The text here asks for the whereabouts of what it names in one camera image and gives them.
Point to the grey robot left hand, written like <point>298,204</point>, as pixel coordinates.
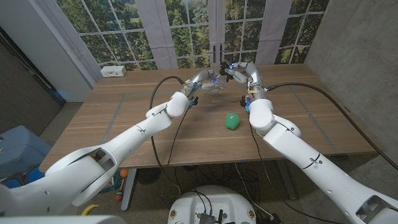
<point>199,77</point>

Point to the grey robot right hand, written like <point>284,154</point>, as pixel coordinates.
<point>255,81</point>

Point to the clear plastic spray bottle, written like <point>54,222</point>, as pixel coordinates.
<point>218,89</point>

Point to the black spray top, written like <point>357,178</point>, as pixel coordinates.
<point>223,66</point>

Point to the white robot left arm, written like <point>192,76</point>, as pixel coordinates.
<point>124,140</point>

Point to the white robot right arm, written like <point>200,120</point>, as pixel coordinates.
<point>311,161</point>

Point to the green toy apple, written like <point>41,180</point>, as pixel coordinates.
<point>232,120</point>

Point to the orange toy ball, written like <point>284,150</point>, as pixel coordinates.
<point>123,173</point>

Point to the teal toy basket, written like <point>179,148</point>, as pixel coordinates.
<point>114,183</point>

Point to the colourful wooden toy stick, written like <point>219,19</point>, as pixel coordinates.
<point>118,196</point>

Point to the yellow toy banana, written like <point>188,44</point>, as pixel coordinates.
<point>88,209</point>

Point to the printed window backdrop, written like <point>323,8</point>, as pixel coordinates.
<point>186,31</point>

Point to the white power outlet box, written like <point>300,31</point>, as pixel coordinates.
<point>113,71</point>

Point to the black round floor disc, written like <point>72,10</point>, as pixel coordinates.
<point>148,175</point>

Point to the grey table leg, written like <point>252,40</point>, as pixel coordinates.
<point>287,186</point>

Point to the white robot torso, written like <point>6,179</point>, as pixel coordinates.
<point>214,202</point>

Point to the white table leg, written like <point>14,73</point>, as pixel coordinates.
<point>128,193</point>

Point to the blue storage bin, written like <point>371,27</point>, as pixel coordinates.
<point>18,149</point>

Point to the blue padded black frame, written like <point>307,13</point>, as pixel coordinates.
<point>34,175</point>

